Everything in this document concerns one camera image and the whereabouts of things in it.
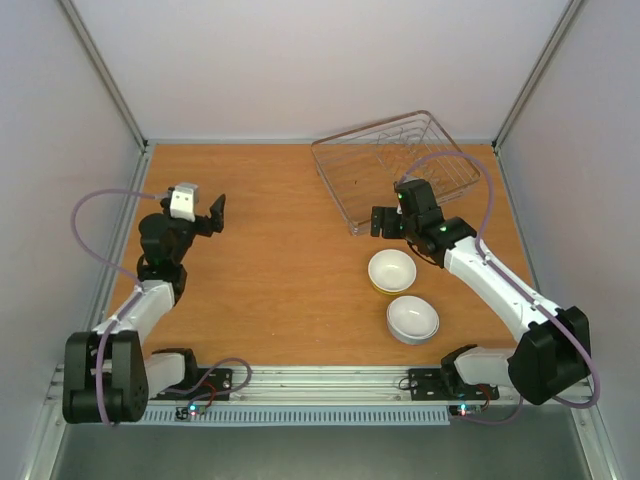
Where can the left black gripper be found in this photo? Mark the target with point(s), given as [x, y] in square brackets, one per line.
[218, 215]

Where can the metal wire dish rack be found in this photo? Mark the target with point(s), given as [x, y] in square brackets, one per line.
[360, 166]

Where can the right small circuit board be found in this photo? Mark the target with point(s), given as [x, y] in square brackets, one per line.
[466, 410]

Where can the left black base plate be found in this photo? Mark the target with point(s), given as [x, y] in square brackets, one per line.
[215, 387]

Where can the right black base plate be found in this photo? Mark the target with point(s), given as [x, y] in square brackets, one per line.
[431, 384]

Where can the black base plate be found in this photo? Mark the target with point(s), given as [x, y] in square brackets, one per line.
[431, 384]
[215, 387]

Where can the lime green bowl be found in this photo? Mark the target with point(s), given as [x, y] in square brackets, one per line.
[389, 292]

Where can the grey patterned bowl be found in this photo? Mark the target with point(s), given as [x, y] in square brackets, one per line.
[413, 333]

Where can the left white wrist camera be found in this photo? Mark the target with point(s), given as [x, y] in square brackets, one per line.
[183, 200]

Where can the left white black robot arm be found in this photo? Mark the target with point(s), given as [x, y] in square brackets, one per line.
[106, 376]

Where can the left small circuit board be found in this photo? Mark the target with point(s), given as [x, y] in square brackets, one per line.
[191, 412]

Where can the orange bowl white inside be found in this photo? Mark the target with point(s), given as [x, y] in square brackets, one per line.
[392, 269]

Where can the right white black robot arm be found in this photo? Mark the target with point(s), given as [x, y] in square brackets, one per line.
[553, 351]

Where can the grey slotted cable duct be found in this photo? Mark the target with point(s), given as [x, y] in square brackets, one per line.
[276, 416]

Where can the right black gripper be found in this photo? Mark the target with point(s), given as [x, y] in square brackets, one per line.
[391, 220]

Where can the aluminium frame post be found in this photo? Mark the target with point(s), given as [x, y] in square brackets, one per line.
[81, 31]
[540, 66]

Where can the white ceramic bowl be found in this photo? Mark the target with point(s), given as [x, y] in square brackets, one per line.
[411, 309]

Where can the small circuit board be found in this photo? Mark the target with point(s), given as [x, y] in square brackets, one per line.
[191, 412]
[466, 410]

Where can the left aluminium frame post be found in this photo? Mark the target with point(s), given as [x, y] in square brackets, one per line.
[81, 31]

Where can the aluminium front rail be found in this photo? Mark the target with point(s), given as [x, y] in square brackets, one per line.
[334, 385]

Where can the right aluminium frame post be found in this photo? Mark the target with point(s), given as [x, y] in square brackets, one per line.
[540, 66]

